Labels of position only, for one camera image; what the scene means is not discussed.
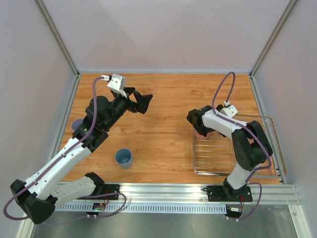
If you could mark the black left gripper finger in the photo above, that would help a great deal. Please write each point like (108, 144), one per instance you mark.
(129, 90)
(142, 102)

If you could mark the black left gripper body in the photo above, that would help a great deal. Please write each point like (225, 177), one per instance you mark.
(120, 105)

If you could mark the blue plastic cup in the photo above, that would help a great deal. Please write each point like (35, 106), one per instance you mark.
(124, 158)

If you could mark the pink plastic cup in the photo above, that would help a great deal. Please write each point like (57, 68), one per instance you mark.
(199, 136)

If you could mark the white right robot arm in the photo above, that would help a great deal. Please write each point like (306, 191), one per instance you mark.
(250, 144)

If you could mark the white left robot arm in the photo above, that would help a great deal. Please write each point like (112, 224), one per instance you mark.
(39, 195)

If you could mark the purple plastic cup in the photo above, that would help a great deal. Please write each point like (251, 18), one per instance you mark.
(76, 123)

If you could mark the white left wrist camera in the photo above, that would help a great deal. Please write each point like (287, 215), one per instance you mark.
(117, 84)

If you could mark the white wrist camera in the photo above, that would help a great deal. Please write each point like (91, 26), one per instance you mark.
(229, 110)
(117, 84)

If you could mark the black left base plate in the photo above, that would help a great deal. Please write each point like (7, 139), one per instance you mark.
(106, 188)

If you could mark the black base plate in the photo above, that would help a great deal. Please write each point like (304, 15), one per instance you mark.
(221, 193)
(106, 188)

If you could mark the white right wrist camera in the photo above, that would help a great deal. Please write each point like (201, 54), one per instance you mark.
(229, 110)

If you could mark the metal wire dish rack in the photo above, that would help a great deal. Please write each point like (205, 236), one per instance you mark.
(213, 156)

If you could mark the aluminium front rail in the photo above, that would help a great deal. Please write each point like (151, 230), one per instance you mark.
(165, 193)

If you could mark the white slotted cable duct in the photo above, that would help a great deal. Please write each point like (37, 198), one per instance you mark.
(89, 206)

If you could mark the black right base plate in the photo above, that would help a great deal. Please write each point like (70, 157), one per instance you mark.
(221, 193)

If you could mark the aluminium frame post left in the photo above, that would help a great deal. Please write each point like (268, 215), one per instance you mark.
(56, 35)

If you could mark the aluminium frame post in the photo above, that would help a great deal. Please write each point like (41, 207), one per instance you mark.
(56, 35)
(274, 35)

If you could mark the aluminium frame post right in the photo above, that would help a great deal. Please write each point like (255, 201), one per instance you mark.
(274, 35)

